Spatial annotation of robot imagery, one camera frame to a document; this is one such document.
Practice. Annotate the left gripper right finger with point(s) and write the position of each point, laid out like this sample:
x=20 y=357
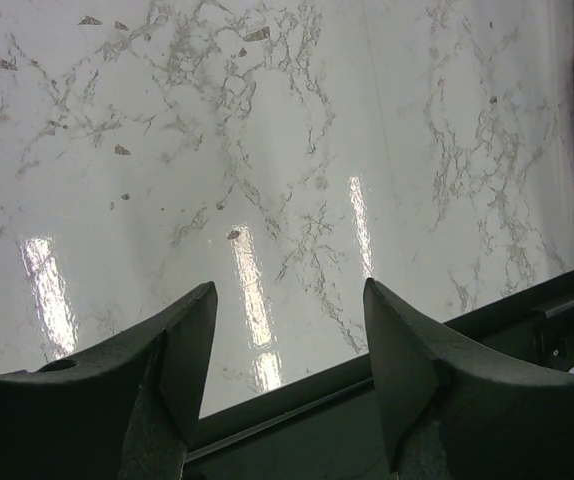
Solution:
x=488 y=397

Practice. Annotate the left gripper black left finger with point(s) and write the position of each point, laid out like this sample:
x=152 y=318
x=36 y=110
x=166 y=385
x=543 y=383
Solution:
x=125 y=408

